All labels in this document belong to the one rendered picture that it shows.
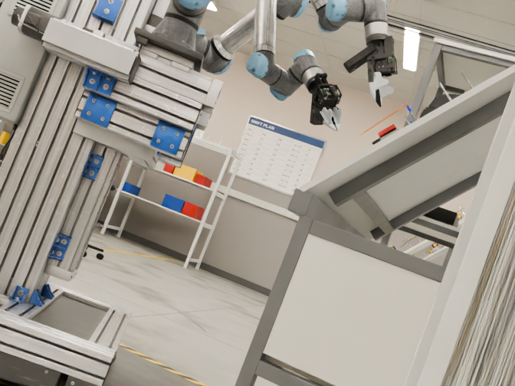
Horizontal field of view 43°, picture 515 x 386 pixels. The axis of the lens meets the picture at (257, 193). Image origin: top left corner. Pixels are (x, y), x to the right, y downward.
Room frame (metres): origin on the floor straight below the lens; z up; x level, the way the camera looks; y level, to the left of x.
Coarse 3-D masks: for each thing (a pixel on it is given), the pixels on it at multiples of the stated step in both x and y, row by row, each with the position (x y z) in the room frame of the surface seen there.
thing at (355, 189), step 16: (480, 112) 1.80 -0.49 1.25; (496, 112) 1.79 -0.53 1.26; (448, 128) 1.83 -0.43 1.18; (464, 128) 1.81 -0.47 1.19; (416, 144) 1.85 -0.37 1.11; (432, 144) 1.84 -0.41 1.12; (448, 144) 1.85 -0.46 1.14; (400, 160) 1.86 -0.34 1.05; (416, 160) 1.86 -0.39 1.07; (368, 176) 1.88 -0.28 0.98; (384, 176) 1.87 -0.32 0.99; (336, 192) 1.91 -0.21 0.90; (352, 192) 1.89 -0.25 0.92; (448, 192) 2.64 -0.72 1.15; (464, 192) 2.66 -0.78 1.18; (368, 208) 2.14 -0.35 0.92; (416, 208) 2.67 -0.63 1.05; (432, 208) 2.66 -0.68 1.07; (384, 224) 2.51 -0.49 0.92; (400, 224) 2.69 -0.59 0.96
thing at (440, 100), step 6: (438, 96) 3.00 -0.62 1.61; (444, 96) 2.99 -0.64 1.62; (450, 96) 2.98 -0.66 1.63; (456, 96) 2.98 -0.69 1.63; (432, 102) 3.01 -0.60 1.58; (438, 102) 3.00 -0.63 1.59; (444, 102) 2.99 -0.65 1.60; (426, 108) 3.02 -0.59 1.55; (432, 108) 3.01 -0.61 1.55; (426, 114) 3.01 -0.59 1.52
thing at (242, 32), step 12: (288, 0) 2.39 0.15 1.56; (300, 0) 2.41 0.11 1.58; (252, 12) 2.51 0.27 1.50; (288, 12) 2.45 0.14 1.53; (300, 12) 2.45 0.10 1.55; (240, 24) 2.54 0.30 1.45; (252, 24) 2.51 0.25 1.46; (216, 36) 2.62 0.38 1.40; (228, 36) 2.57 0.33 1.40; (240, 36) 2.55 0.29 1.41; (252, 36) 2.55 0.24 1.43; (216, 48) 2.60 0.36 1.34; (228, 48) 2.60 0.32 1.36; (204, 60) 2.61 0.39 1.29; (216, 60) 2.62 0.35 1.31; (228, 60) 2.64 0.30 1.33; (216, 72) 2.68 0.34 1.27
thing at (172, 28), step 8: (168, 16) 2.05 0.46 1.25; (176, 16) 2.04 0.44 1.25; (160, 24) 2.06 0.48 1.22; (168, 24) 2.04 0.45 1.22; (176, 24) 2.04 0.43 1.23; (184, 24) 2.04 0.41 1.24; (192, 24) 2.06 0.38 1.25; (152, 32) 2.06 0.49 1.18; (160, 32) 2.03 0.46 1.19; (168, 32) 2.03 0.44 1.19; (176, 32) 2.03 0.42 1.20; (184, 32) 2.04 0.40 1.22; (192, 32) 2.07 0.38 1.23; (176, 40) 2.03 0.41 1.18; (184, 40) 2.04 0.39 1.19; (192, 40) 2.07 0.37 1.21; (192, 48) 2.07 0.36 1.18
